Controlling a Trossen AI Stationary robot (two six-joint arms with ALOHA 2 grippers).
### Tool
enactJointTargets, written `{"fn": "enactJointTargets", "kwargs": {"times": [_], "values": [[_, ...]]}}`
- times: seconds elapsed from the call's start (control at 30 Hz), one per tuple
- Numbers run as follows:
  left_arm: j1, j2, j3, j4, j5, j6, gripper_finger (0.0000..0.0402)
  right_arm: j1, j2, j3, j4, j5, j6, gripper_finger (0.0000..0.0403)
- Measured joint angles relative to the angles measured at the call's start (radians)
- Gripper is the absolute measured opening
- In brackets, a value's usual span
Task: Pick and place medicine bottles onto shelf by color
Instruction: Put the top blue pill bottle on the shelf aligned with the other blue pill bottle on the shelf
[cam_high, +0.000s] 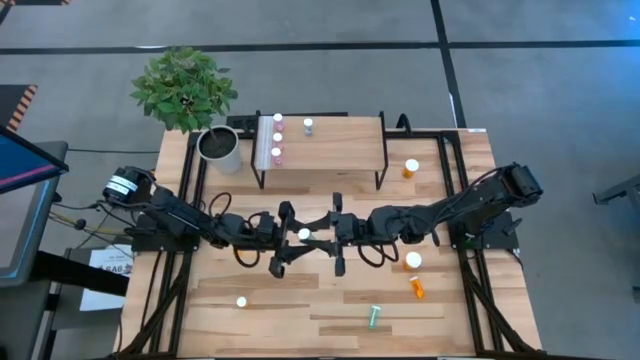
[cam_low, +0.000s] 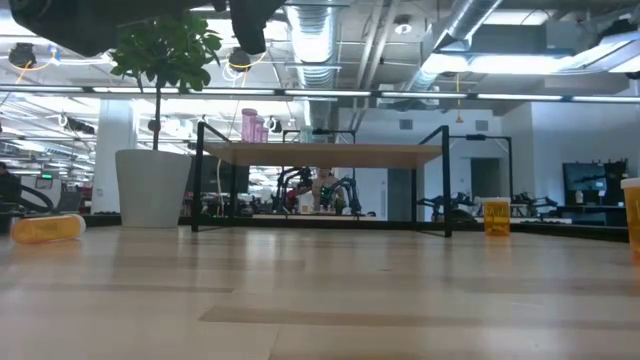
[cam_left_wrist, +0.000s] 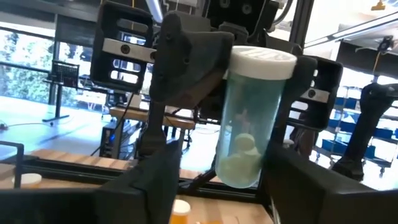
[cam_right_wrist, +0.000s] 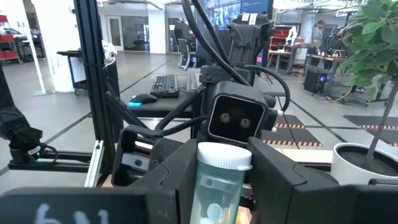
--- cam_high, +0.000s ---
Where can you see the white paper sheet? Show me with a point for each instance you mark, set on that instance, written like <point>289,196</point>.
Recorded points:
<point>100,300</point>

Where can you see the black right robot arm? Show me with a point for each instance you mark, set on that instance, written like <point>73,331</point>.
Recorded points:
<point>450,207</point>

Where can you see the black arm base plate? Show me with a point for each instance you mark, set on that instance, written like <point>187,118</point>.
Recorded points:
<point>165,242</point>
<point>500,235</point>

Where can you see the grey furniture leg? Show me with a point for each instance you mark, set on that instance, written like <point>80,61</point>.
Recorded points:
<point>622,190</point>

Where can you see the small orange medicine bottle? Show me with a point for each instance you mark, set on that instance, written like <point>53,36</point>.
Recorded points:
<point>416,287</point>
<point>241,301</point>

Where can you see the wooden shelf black frame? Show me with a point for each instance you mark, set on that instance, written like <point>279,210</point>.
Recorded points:
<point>345,145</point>

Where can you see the black metal table frame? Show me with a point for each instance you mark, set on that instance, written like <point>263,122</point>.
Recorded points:
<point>425,134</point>

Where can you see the black orange striped floor mat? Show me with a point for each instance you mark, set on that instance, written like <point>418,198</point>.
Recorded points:
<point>12,102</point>

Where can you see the green plant in white pot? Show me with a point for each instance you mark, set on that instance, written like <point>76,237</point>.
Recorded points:
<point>182,90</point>

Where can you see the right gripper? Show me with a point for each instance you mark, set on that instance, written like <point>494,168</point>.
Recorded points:
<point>355,230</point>

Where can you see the green medicine bottle white cap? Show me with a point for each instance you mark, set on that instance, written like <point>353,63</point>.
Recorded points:
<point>304,233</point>
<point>308,122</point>
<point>374,316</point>

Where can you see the blue screen monitor on stand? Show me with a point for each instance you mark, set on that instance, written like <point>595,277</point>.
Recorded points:
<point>20,160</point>

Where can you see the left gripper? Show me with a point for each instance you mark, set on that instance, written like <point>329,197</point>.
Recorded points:
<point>280,240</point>

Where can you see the black stand beam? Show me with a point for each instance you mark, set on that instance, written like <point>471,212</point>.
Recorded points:
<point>80,274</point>

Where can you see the large orange medicine bottle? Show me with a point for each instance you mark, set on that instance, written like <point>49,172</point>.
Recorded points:
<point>411,166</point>
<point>413,260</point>

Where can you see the black power strip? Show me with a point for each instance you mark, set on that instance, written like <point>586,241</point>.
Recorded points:
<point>240,122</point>

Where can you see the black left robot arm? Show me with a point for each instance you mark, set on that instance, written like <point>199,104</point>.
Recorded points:
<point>175,210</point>

